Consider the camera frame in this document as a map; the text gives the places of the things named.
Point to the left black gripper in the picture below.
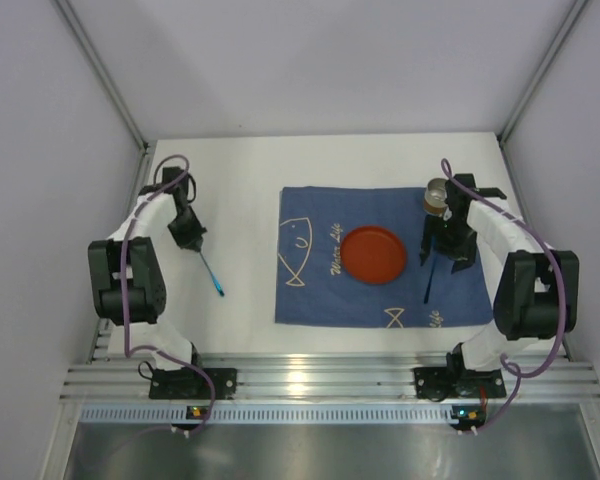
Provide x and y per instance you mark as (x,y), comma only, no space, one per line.
(191,240)

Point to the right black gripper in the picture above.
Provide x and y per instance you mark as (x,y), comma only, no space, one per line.
(447,248)

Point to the blue metal spoon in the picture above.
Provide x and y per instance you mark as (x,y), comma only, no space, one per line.
(427,294)

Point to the brown paper cup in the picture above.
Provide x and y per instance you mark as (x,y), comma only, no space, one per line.
(435,197)

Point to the blue metal fork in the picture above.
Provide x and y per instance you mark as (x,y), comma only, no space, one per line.
(213,277)

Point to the red plate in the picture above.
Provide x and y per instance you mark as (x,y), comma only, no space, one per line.
(373,255)

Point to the blue fish placemat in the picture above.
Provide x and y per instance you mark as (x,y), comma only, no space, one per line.
(313,289)

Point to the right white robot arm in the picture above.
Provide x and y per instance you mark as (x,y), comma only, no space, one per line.
(535,303)

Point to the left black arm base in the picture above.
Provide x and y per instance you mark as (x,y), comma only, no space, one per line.
(185,384)

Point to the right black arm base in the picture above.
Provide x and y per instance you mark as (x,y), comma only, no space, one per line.
(437,384)

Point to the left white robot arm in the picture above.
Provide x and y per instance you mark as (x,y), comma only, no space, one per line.
(128,286)

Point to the aluminium mounting rail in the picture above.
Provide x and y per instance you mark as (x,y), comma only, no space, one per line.
(315,377)

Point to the slotted cable duct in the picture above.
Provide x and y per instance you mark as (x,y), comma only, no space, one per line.
(279,414)

